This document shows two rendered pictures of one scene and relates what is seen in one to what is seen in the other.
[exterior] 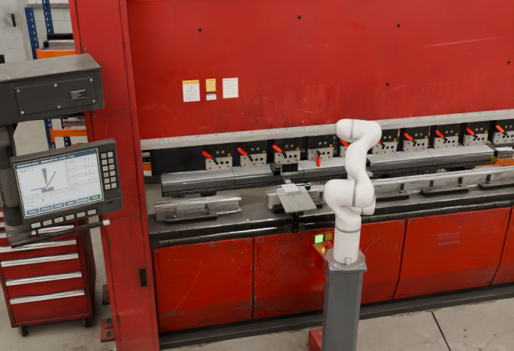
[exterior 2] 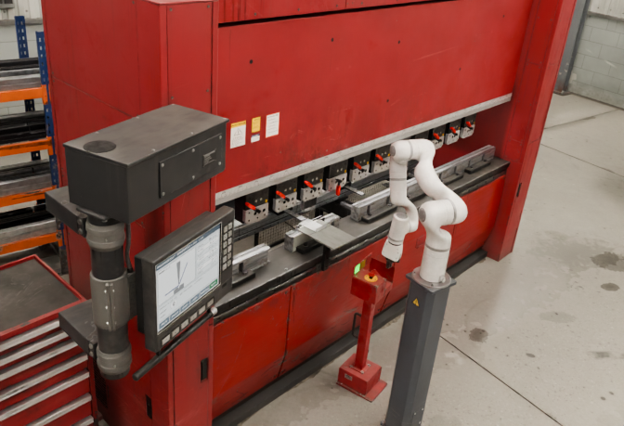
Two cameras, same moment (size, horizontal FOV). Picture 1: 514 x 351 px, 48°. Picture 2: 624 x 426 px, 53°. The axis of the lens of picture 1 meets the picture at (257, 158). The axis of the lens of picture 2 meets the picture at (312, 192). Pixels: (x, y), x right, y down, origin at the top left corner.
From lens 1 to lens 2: 176 cm
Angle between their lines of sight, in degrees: 33
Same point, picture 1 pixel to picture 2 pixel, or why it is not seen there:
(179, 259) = (226, 335)
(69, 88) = (203, 151)
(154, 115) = not seen: hidden behind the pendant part
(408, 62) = (402, 77)
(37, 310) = not seen: outside the picture
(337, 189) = (440, 210)
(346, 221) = (446, 239)
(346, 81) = (360, 102)
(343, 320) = (433, 338)
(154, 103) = not seen: hidden behind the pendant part
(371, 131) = (430, 148)
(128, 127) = (206, 189)
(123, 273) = (186, 371)
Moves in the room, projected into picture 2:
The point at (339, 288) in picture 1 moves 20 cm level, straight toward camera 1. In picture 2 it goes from (435, 308) to (459, 332)
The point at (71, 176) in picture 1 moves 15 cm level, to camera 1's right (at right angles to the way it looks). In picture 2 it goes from (199, 264) to (237, 253)
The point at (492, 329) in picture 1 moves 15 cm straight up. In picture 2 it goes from (461, 311) to (464, 294)
